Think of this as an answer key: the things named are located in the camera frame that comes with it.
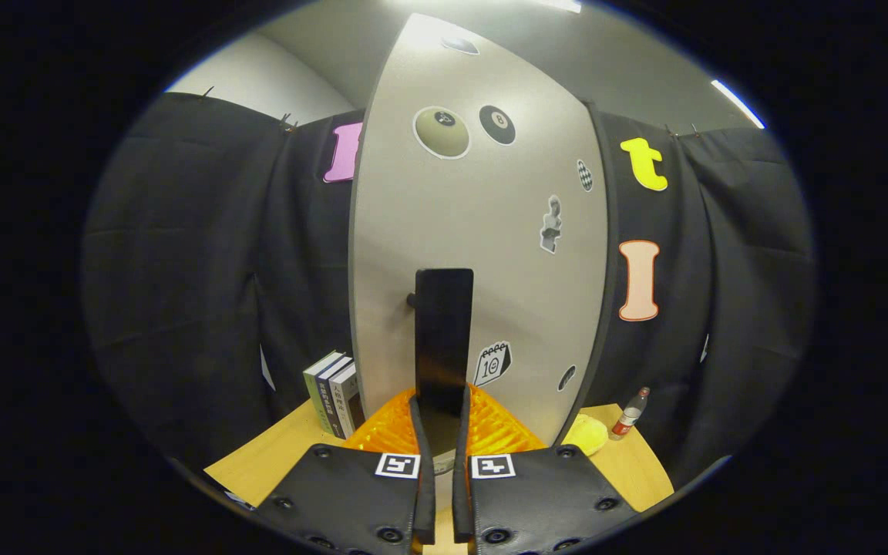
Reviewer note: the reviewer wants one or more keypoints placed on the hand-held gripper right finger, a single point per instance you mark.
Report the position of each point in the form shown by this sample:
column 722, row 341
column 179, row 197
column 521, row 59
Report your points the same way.
column 462, row 501

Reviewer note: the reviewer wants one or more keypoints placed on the beige shoe cabinet door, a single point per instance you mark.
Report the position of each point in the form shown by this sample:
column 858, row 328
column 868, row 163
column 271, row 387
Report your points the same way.
column 490, row 254

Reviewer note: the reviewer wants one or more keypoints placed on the yellow plush toy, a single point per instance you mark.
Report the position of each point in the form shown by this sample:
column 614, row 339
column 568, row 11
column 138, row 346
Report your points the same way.
column 586, row 435

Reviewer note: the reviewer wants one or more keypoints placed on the clear bottle with red label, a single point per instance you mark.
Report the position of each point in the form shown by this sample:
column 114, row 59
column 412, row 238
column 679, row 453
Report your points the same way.
column 629, row 420

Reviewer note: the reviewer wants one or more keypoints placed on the dark grey shoe cabinet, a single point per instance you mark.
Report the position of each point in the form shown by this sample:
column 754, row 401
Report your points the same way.
column 612, row 254

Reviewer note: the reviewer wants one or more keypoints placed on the white spine book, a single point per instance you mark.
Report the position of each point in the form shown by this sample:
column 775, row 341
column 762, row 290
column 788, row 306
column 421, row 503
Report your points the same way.
column 348, row 401

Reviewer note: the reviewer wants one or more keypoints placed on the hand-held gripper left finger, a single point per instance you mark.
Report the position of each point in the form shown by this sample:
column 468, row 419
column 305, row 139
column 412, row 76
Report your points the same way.
column 426, row 501

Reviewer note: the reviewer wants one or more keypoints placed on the black backdrop cloth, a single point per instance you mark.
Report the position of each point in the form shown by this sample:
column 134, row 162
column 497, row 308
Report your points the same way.
column 182, row 270

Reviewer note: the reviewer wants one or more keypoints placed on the dark blue spine book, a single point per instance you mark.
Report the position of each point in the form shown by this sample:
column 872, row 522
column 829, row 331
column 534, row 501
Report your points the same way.
column 331, row 405

